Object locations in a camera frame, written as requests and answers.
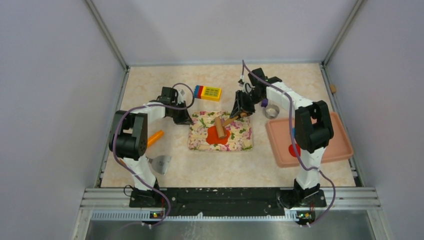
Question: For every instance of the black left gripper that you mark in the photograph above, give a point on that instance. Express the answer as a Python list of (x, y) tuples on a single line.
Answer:
[(180, 114)]

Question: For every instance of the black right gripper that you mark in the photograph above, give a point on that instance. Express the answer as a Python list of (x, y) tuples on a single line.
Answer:
[(240, 103)]

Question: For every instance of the metal ring cutter purple handle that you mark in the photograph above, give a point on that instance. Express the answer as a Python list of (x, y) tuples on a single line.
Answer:
[(270, 111)]

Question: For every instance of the wooden dough roller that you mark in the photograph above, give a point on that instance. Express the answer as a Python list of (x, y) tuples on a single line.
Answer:
[(220, 125)]

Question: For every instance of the floral cutting board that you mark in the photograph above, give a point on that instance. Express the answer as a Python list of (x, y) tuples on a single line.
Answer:
[(239, 133)]

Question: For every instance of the red dough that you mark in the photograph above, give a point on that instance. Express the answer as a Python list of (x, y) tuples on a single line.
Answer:
[(213, 138)]

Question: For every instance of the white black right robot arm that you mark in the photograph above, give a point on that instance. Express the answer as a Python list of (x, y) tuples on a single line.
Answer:
[(310, 125)]

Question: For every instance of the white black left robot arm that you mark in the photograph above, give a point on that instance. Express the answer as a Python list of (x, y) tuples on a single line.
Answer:
[(128, 137)]

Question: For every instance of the metal dough scraper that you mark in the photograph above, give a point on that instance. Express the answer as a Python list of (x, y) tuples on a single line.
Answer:
[(160, 163)]

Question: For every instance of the red dough disc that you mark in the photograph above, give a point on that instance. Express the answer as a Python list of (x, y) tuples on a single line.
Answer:
[(292, 150)]

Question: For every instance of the orange plastic knife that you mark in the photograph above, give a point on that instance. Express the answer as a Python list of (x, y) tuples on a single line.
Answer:
[(154, 138)]

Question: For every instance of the colourful toy brick block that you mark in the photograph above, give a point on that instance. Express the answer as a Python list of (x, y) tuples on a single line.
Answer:
[(207, 93)]

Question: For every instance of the pink plastic tray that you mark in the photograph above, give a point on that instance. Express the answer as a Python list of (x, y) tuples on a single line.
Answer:
[(339, 147)]

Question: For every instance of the small wooden piece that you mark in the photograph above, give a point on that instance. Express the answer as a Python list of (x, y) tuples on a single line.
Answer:
[(332, 88)]

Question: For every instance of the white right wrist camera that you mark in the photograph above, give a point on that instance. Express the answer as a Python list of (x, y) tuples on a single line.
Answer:
[(246, 86)]

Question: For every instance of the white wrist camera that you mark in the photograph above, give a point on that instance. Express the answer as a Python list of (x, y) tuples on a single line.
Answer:
[(246, 86), (180, 96)]

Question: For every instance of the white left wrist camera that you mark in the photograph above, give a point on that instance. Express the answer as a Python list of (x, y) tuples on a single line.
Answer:
[(180, 96)]

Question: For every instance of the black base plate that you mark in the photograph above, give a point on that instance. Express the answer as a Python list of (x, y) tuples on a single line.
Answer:
[(224, 202)]

